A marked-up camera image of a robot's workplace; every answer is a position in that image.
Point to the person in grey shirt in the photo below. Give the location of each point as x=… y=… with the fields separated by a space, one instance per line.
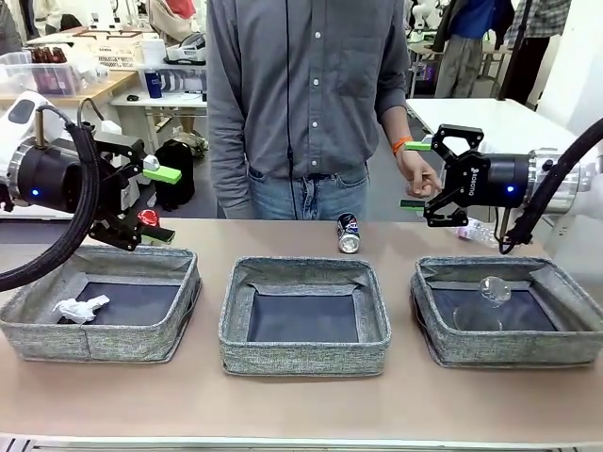
x=306 y=94

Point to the white slatted crate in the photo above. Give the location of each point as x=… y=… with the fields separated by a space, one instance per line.
x=118 y=54

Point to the person in beige clothes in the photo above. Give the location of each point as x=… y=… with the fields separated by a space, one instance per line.
x=172 y=14

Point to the crushed red soda can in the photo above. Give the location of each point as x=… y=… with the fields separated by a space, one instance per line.
x=147 y=218

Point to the clear bottle with blue cap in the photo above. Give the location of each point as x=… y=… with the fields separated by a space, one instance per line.
x=478 y=233

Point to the grey fabric basket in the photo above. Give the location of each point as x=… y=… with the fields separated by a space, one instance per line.
x=494 y=348
x=301 y=358
x=47 y=339

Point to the orange wristwatch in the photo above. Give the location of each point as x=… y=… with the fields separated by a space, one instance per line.
x=401 y=143

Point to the person in blue top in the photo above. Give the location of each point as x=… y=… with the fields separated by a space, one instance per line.
x=471 y=47

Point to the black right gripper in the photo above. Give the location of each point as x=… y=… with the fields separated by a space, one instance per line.
x=504 y=181

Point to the white tissue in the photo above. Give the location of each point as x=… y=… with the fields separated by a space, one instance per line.
x=77 y=308

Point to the white and black sneaker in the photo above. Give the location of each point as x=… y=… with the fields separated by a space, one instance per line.
x=186 y=49

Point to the clear plastic storage box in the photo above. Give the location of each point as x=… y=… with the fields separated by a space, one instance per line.
x=52 y=77

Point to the person in plaid shirt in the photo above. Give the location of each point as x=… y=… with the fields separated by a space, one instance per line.
x=537 y=37

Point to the crushed blue soda can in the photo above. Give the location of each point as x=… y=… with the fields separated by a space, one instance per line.
x=349 y=233

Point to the brown wooden frame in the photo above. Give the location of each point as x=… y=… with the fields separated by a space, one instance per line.
x=108 y=34

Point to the black computer mouse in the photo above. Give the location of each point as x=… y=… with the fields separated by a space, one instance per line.
x=133 y=97

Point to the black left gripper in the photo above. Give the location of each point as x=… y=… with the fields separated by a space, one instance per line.
x=47 y=179

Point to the person's left hand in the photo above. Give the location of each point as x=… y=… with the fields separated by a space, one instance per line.
x=419 y=176

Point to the white desk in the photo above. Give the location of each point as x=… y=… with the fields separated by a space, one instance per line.
x=160 y=101

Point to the wooden top table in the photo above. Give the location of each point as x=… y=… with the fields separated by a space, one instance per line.
x=113 y=85

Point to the white plastic jug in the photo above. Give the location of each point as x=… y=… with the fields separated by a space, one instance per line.
x=153 y=52

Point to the person's left forearm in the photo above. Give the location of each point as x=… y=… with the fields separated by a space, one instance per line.
x=396 y=124

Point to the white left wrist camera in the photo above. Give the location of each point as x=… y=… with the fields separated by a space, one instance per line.
x=131 y=198

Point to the clear plastic cup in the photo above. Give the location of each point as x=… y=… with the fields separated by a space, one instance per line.
x=492 y=289

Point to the black backpack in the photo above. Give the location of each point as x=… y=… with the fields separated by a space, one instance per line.
x=176 y=174

